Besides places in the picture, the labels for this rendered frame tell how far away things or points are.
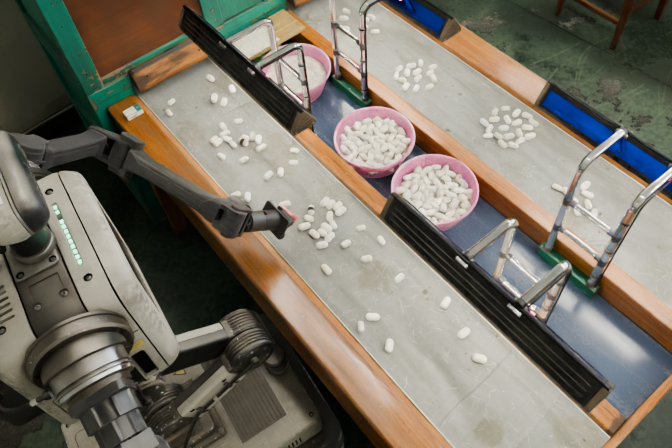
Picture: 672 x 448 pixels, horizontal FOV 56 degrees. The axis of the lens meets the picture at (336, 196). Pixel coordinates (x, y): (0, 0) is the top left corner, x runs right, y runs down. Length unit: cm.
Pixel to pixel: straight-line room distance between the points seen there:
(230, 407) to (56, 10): 129
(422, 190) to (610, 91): 171
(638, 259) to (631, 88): 169
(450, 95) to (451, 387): 103
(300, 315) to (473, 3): 256
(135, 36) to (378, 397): 142
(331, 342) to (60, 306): 81
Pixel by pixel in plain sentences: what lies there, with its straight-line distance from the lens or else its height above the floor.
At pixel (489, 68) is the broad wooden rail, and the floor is 76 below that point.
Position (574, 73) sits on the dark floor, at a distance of 352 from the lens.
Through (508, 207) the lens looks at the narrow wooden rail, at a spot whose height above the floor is 73.
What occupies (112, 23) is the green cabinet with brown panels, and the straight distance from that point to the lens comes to 224.
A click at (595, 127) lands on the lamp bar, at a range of 174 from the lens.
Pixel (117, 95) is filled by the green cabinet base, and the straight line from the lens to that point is 237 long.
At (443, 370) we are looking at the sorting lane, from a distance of 169.
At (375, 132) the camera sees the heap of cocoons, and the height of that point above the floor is 74.
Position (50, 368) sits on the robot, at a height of 144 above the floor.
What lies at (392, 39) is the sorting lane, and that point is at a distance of 245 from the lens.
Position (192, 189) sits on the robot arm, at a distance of 168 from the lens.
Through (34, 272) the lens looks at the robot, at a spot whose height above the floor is 146.
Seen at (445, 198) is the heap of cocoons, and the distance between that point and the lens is 194.
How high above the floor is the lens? 232
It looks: 54 degrees down
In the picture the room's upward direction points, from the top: 6 degrees counter-clockwise
